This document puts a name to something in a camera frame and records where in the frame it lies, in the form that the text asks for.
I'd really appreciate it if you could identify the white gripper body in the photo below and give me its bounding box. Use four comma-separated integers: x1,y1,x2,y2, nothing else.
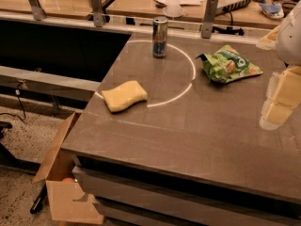
277,1,301,65

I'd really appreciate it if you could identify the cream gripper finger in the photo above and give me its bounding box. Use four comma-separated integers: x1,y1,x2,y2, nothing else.
256,25,279,50
260,66,301,130

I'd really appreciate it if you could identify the yellow sponge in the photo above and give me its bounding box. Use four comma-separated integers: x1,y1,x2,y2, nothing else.
102,81,148,113

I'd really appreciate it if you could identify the green rice chip bag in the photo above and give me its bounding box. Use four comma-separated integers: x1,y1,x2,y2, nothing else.
198,45,263,84

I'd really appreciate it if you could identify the blue white cloth item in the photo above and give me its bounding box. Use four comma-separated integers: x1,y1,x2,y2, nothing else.
260,4,284,19

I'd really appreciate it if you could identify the power strip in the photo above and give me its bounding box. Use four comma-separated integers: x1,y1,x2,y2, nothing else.
216,0,252,15

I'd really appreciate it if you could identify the white face mask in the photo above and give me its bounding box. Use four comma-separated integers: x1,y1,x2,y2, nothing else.
163,4,184,18

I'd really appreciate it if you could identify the blue silver energy drink can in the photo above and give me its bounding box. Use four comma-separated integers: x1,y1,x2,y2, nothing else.
152,16,168,58

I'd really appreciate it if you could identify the orange ball in box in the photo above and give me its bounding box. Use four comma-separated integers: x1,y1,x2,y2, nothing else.
61,177,75,183

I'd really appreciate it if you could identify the cardboard box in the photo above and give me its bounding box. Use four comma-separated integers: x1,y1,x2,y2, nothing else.
33,112,103,225

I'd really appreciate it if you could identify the metal bracket right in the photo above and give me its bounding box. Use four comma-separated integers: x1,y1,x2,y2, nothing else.
201,0,218,39

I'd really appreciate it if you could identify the metal bracket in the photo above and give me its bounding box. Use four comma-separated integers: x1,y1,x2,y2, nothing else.
90,0,104,27
201,0,218,39
28,0,46,21

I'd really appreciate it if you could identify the metal bracket middle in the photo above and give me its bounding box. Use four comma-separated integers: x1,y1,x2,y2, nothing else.
90,0,104,27

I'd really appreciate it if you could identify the metal bracket left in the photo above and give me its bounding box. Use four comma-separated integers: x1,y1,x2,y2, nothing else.
28,0,46,21

